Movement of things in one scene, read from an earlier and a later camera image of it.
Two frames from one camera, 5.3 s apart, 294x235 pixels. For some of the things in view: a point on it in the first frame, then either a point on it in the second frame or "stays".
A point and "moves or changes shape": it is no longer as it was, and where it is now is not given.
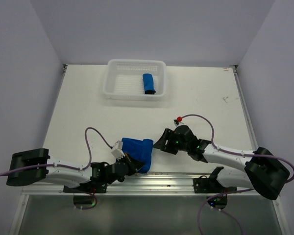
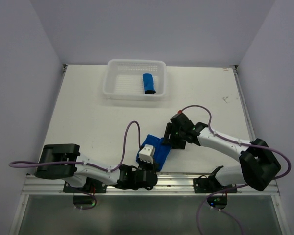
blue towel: (140, 149) moves or changes shape
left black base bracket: (91, 187) stays
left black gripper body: (124, 159) -> (145, 166)
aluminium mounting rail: (147, 185) stays
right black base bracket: (204, 185) stays
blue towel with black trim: (149, 86) stays
